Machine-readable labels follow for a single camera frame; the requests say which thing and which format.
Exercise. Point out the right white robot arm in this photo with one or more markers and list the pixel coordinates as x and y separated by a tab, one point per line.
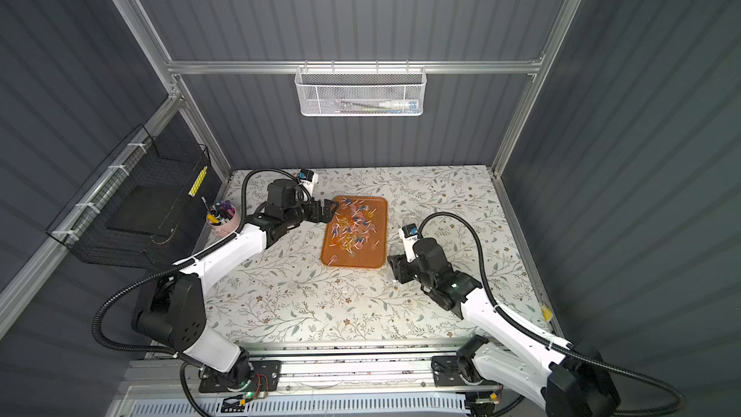
573	388

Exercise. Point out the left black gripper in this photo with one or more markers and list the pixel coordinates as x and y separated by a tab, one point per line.
318	211

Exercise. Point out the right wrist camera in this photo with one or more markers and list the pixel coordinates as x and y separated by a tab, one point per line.
409	236

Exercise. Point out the pink pen cup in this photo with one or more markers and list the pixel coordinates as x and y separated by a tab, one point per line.
223	218

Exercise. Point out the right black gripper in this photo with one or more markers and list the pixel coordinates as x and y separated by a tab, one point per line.
405	269

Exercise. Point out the white wire mesh basket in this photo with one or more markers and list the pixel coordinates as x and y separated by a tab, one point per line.
336	94

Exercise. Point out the pile of colourful lollipops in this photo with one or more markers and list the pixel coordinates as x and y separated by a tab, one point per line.
354	229

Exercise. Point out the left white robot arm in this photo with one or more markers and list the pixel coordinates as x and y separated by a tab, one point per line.
171	310

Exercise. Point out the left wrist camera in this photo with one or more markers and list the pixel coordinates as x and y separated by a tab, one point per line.
308	179

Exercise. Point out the brown wooden tray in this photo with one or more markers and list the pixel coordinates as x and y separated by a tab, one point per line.
355	237

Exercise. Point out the white pen in basket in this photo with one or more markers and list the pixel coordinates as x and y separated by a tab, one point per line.
400	106

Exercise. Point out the black wire basket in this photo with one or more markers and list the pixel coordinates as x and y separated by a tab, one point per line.
139	214

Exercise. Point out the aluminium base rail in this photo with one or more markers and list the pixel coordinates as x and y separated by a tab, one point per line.
286	370

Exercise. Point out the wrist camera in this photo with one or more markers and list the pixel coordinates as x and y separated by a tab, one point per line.
409	236
308	179

